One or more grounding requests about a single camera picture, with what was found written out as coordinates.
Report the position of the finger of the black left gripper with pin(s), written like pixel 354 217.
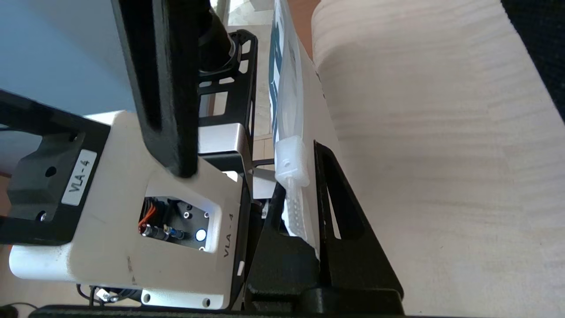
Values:
pixel 176 88
pixel 543 35

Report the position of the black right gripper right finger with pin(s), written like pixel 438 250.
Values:
pixel 357 278

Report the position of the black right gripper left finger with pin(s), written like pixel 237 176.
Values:
pixel 282 274

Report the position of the white horse-print zipper pouch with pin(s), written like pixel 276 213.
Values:
pixel 289 88

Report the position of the brown shell chair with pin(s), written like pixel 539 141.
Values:
pixel 304 22

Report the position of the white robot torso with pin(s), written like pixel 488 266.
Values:
pixel 110 247

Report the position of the black labelled robot bracket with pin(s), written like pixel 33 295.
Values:
pixel 44 176

